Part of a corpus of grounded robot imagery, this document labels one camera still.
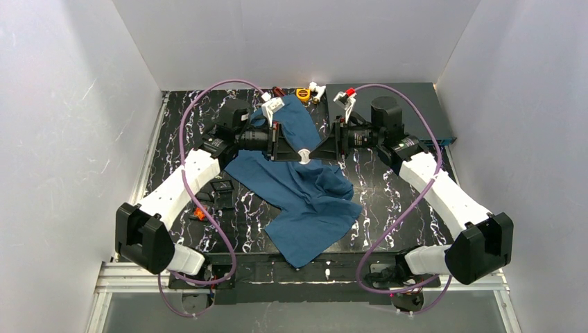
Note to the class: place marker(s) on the small white figurine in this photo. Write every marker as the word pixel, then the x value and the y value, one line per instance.
pixel 317 90

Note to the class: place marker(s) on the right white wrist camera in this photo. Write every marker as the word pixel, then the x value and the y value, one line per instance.
pixel 346 100

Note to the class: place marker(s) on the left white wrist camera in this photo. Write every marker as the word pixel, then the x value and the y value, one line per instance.
pixel 270 106

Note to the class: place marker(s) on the dark grey network switch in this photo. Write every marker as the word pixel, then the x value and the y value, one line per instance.
pixel 424 97

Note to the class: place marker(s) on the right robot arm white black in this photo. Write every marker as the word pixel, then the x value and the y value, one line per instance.
pixel 482 241

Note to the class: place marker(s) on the aluminium frame rail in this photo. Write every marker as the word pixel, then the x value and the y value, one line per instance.
pixel 126 277

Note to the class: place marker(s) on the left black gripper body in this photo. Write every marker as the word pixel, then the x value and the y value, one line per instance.
pixel 276 143

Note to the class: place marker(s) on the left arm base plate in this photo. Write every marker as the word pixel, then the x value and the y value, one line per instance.
pixel 210 272

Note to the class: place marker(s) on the yellow tape measure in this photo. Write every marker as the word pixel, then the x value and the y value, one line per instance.
pixel 303 94

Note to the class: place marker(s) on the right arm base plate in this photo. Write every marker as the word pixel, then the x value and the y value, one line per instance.
pixel 384 276

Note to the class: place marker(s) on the red flower brooch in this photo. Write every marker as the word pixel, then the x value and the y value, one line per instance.
pixel 199 215

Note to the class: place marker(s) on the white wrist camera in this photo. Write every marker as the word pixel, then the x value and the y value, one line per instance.
pixel 346 100
pixel 270 106

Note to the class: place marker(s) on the black square tray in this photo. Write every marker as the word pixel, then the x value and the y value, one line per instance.
pixel 205 198
pixel 222 185

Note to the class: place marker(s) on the round orange pin badge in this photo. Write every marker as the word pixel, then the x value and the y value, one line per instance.
pixel 304 154

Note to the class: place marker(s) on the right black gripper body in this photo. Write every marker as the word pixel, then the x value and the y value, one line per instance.
pixel 339 143

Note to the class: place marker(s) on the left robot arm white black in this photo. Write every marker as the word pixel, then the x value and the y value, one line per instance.
pixel 142 230

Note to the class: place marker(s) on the blue t-shirt garment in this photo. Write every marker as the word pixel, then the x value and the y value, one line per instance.
pixel 315 200

